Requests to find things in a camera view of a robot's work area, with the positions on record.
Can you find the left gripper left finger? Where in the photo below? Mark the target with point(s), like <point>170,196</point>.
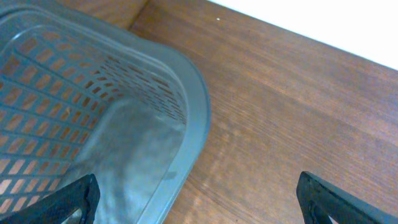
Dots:
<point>82,194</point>

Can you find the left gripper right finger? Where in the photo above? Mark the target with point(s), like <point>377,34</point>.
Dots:
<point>323,202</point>

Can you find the grey plastic mesh basket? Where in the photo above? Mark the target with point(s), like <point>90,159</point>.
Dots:
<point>80,96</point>

